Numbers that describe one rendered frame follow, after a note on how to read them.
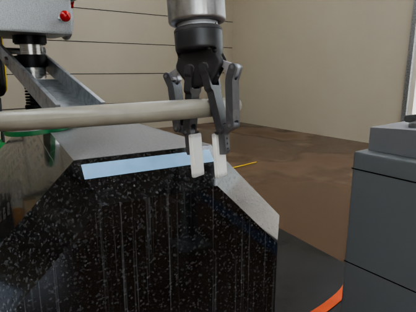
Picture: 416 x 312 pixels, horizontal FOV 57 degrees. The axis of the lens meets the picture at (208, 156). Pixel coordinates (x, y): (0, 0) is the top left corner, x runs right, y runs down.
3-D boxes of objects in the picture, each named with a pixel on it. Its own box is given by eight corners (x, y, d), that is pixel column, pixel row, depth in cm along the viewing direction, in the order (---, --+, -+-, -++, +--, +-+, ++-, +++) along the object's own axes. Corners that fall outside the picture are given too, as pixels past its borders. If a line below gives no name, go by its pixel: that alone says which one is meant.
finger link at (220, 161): (220, 132, 62) (224, 132, 62) (223, 174, 63) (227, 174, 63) (211, 134, 60) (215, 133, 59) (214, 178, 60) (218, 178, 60)
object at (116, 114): (-37, 129, 82) (-39, 115, 81) (163, 113, 111) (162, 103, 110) (5, 136, 43) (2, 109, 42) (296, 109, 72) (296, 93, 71)
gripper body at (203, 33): (233, 25, 61) (236, 84, 62) (187, 33, 65) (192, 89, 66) (209, 17, 54) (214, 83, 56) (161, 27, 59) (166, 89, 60)
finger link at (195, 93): (192, 65, 59) (184, 64, 60) (186, 137, 61) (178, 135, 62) (205, 66, 62) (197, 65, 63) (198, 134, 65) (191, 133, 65)
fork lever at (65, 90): (-15, 55, 137) (-16, 40, 135) (42, 56, 149) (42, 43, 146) (39, 125, 89) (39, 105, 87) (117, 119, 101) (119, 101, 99)
